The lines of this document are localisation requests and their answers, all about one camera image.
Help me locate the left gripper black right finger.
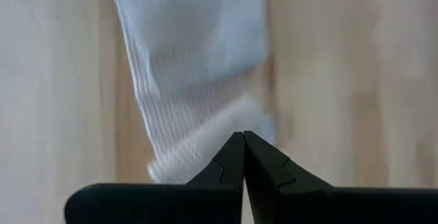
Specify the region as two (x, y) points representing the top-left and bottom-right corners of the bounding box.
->
(243, 130), (438, 224)

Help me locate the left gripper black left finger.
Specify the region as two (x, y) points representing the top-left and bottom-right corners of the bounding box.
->
(64, 130), (246, 224)

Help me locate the white elastic bandage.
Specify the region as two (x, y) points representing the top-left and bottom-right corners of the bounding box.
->
(107, 0), (276, 185)

